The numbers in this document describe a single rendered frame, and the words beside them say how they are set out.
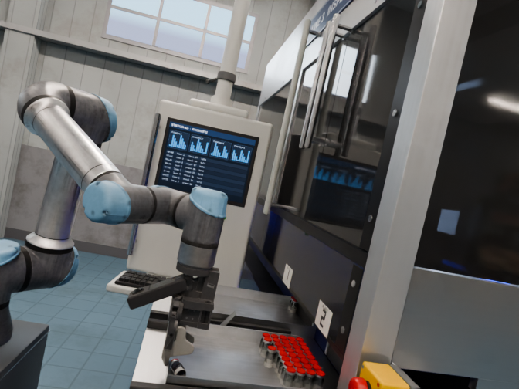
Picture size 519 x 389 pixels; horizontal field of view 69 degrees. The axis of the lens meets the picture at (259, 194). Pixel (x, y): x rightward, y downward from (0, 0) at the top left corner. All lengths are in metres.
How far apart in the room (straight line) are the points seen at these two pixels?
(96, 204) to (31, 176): 4.42
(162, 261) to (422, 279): 1.19
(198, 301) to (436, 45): 0.65
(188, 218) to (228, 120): 0.97
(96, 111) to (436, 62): 0.77
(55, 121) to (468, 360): 0.96
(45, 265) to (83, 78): 4.02
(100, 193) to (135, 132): 4.09
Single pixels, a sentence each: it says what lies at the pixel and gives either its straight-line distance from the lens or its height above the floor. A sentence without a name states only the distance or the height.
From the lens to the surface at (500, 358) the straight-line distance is 0.96.
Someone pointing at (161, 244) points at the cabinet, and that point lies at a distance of 1.70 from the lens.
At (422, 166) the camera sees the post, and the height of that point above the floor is 1.40.
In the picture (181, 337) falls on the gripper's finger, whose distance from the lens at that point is 0.81.
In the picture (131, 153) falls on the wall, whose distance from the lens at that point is 4.77.
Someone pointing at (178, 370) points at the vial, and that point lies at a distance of 0.85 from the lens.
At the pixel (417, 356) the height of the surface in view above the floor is 1.04.
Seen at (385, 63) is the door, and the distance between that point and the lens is 0.97.
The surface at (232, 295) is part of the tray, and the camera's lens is 1.38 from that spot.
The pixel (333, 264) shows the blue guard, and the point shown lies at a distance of 0.94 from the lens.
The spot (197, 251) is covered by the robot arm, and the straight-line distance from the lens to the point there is 0.74.
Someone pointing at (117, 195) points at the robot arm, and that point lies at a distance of 0.69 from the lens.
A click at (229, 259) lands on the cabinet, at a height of 0.93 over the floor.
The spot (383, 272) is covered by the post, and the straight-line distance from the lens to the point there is 0.75.
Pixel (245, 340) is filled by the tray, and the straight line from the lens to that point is 1.07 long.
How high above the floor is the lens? 1.31
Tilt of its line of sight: 3 degrees down
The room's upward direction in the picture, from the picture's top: 12 degrees clockwise
